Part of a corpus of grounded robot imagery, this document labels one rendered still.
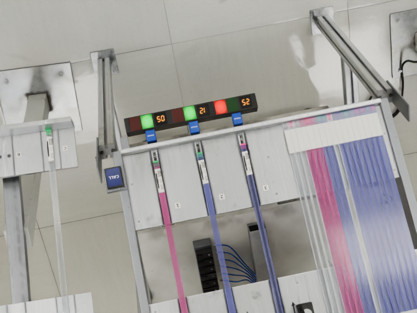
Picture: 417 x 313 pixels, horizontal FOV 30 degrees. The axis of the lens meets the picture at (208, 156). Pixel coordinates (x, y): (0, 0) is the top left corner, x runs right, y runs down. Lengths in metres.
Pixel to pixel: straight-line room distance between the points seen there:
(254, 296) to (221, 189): 0.27
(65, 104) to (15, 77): 0.18
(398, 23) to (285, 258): 0.93
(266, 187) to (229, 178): 0.09
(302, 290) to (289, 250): 0.42
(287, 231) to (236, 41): 0.72
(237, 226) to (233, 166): 0.33
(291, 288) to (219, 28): 1.04
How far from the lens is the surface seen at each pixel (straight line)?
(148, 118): 1.97
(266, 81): 2.69
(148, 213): 1.90
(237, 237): 2.22
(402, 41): 2.77
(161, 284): 2.28
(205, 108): 1.97
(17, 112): 2.68
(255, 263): 2.22
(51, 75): 2.61
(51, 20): 2.56
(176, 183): 1.91
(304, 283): 1.88
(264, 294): 1.86
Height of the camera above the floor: 2.43
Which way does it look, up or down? 61 degrees down
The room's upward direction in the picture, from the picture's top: 164 degrees clockwise
